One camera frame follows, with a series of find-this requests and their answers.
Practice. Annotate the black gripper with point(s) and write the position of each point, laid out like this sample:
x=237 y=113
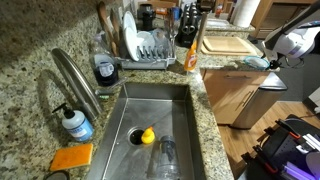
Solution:
x=275 y=63

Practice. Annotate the light blue plate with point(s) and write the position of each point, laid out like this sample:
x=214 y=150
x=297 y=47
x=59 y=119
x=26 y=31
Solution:
x=256 y=62

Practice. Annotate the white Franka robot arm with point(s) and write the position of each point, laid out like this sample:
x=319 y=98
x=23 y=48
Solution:
x=293 y=41

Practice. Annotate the stainless steel sink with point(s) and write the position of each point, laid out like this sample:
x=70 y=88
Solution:
x=150 y=110

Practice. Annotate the stainless steel trash can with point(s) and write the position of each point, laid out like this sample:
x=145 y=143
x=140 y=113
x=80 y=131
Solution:
x=256 y=100

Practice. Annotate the thick wooden cutting board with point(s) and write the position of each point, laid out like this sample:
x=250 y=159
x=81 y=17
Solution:
x=233 y=53

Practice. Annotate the thin light wooden cutting board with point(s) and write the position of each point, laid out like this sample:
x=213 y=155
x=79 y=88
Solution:
x=226 y=43

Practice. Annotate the white paper towel roll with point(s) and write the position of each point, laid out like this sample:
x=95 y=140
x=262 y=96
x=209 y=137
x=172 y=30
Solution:
x=246 y=11

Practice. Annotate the wooden base cabinet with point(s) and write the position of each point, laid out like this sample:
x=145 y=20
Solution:
x=223 y=100

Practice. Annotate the black orange clamp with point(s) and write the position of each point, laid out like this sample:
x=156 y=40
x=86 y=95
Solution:
x=288 y=128
x=265 y=158

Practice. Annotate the clear plastic tray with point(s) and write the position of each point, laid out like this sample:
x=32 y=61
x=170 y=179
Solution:
x=216 y=23

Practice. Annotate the small red bottle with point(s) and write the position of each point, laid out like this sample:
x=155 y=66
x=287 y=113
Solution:
x=219 y=10

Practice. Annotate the orange spray cleaner bottle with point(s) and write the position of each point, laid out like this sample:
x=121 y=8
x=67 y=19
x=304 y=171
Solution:
x=191 y=58

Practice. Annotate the black robot cart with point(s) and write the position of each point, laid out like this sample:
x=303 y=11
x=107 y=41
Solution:
x=283 y=150

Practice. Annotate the black knife block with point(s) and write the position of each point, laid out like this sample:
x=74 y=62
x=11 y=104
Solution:
x=188 y=23

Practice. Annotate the tall clear wine glass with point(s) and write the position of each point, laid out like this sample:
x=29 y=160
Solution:
x=171 y=26

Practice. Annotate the clear drinking glass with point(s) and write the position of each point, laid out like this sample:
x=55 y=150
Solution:
x=159 y=36

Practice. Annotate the grey dish rack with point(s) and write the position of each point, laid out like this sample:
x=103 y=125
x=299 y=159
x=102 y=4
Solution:
x=150 y=58

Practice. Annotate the black canister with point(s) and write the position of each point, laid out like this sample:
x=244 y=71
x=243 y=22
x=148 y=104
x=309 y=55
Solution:
x=146 y=15

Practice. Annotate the white plate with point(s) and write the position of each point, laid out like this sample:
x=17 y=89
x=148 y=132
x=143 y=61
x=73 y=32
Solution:
x=129 y=21
x=131 y=43

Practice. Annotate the yellow rubber duck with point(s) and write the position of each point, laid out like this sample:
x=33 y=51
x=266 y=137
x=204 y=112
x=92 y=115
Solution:
x=148 y=136

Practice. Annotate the brown wooden board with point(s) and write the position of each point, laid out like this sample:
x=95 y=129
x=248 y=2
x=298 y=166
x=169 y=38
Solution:
x=105 y=23
x=115 y=23

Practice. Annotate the dish brush with green bristles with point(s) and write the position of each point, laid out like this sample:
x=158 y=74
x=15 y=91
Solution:
x=111 y=88

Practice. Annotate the stainless steel curved faucet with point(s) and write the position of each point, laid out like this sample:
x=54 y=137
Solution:
x=76 y=80

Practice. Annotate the soap dispenser with black pump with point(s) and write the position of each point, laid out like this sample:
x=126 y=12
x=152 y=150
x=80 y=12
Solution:
x=78 y=126

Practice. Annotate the orange sponge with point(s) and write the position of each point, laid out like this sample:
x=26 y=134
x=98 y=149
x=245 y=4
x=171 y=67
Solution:
x=71 y=156

